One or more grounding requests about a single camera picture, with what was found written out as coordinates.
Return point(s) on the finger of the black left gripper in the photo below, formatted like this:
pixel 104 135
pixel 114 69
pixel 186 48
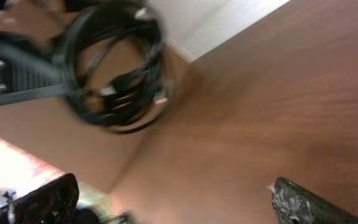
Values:
pixel 27 71

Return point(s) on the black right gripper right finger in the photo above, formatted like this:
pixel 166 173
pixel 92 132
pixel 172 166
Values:
pixel 294 204

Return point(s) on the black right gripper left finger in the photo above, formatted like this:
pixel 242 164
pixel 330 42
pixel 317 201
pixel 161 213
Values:
pixel 54 202

